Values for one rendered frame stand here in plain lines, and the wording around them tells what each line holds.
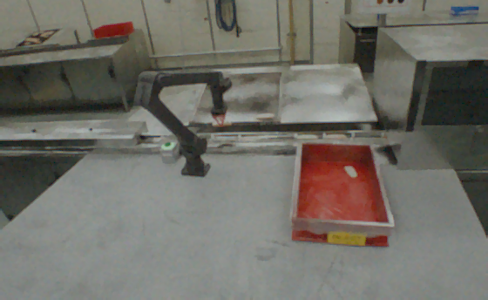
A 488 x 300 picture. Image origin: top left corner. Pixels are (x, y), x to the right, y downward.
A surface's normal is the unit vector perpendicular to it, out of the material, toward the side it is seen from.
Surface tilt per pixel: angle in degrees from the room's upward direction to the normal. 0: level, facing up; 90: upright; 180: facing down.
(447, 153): 89
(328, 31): 90
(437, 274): 0
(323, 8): 90
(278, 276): 0
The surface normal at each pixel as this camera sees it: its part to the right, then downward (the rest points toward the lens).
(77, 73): -0.14, 0.51
